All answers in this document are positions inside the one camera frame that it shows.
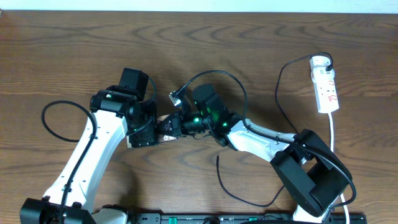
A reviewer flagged bronze Galaxy smartphone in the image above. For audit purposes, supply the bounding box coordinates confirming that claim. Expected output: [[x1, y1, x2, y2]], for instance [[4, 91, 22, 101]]
[[151, 116, 178, 143]]

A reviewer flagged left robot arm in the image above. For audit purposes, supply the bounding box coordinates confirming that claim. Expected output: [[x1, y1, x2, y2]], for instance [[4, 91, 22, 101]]
[[20, 68, 156, 223]]

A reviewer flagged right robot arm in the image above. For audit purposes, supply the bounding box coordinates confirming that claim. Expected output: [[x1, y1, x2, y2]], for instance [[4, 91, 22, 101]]
[[157, 84, 354, 223]]

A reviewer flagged white charger plug adapter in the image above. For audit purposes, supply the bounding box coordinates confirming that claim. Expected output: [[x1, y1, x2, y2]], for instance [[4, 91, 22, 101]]
[[310, 55, 331, 70]]

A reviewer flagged white power strip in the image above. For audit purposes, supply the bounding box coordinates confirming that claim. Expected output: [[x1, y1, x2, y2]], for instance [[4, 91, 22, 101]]
[[311, 67, 339, 114]]

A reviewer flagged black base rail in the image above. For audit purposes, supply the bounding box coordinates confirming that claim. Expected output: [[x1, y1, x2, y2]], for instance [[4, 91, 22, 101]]
[[93, 212, 367, 224]]

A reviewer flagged white power strip cord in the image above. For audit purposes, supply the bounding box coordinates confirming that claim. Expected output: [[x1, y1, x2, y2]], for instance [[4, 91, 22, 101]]
[[327, 112, 350, 224]]

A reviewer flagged black charging cable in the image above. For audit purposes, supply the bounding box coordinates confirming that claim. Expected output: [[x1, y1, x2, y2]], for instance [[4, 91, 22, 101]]
[[216, 52, 334, 208]]

